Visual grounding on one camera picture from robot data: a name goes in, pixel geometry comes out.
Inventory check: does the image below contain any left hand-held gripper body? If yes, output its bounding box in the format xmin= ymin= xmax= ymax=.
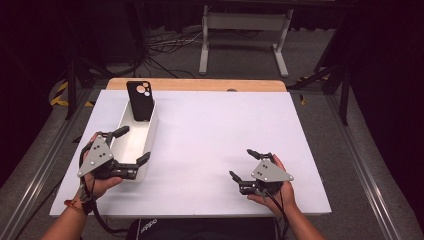
xmin=77 ymin=134 xmax=140 ymax=181

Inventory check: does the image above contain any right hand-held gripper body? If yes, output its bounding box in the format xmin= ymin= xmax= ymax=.
xmin=239 ymin=159 xmax=295 ymax=196

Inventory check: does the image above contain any white plastic bin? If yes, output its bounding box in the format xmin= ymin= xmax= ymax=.
xmin=109 ymin=98 xmax=160 ymax=183

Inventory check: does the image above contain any black phone case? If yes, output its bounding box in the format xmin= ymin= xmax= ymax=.
xmin=125 ymin=80 xmax=156 ymax=123

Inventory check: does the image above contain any person's left hand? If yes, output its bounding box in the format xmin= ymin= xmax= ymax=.
xmin=75 ymin=132 xmax=124 ymax=203

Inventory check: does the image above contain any person's right hand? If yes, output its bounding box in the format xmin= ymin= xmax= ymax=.
xmin=247 ymin=153 xmax=298 ymax=216

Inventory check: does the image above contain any white table cover board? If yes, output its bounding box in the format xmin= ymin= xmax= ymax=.
xmin=49 ymin=89 xmax=333 ymax=218

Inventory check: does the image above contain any black clothing with white print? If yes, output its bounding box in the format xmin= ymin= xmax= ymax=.
xmin=125 ymin=216 xmax=278 ymax=240

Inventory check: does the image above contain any black metal stand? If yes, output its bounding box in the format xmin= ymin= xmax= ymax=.
xmin=287 ymin=18 xmax=352 ymax=127
xmin=64 ymin=49 xmax=118 ymax=122

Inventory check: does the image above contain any yellow and black floor tape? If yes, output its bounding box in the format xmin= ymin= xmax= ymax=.
xmin=49 ymin=80 xmax=96 ymax=108

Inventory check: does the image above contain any white-legged desk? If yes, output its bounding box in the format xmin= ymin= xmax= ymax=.
xmin=198 ymin=4 xmax=295 ymax=79

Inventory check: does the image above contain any right hand-held gripper black cable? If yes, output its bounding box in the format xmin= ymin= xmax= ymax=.
xmin=264 ymin=189 xmax=292 ymax=240

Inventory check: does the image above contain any red wrist bracelet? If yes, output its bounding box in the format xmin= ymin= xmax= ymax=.
xmin=64 ymin=199 xmax=85 ymax=213

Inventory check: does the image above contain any grey aluminium floor rail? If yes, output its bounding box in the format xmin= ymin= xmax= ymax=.
xmin=0 ymin=87 xmax=102 ymax=240
xmin=324 ymin=94 xmax=424 ymax=240

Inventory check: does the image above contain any tangle of floor cables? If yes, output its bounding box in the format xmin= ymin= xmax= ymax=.
xmin=145 ymin=28 xmax=205 ymax=80

